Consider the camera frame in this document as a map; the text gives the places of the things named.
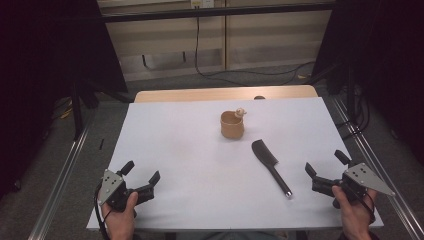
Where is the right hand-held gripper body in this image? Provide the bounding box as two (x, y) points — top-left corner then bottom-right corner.
(332, 162), (397, 210)

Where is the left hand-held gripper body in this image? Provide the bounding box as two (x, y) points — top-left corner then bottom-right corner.
(96, 168), (140, 213)

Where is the person's left hand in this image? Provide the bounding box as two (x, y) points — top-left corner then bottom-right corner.
(101, 191), (140, 240)

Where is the person's right hand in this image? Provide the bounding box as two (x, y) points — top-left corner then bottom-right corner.
(331, 185), (380, 240)

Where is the white table cover sheet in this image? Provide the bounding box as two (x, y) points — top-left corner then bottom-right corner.
(86, 97), (385, 232)

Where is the black spatula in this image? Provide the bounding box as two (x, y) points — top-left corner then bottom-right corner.
(251, 139), (294, 199)

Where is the black metal stand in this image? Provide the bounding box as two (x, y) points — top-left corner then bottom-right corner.
(70, 79), (101, 141)

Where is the person's lap clothing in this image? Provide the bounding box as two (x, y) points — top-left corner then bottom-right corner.
(175, 231), (284, 240)

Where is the black curtain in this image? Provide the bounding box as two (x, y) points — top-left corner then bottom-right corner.
(311, 0), (424, 165)
(0, 0), (130, 201)

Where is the tan cup with small figure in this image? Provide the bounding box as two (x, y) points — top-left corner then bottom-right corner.
(219, 107), (248, 140)

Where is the light wooden table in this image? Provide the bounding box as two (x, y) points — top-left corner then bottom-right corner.
(134, 84), (319, 104)

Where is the black horizontal bar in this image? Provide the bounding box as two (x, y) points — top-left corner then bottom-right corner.
(99, 2), (336, 24)

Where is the aluminium floor rail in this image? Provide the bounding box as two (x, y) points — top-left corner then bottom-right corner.
(27, 121), (94, 240)
(331, 96), (424, 240)

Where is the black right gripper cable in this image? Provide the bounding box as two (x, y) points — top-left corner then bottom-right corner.
(339, 181), (377, 224)

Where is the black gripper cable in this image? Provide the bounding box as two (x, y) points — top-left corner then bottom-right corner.
(93, 181), (112, 240)
(339, 181), (377, 224)

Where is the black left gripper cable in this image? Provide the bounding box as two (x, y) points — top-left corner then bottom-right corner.
(93, 181), (112, 240)

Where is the bundle of black cables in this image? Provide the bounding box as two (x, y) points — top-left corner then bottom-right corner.
(336, 84), (372, 141)

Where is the long black floor cable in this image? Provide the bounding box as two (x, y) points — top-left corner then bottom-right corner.
(194, 16), (317, 87)

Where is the white wall outlet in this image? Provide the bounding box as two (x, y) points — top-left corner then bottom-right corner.
(190, 0), (215, 9)

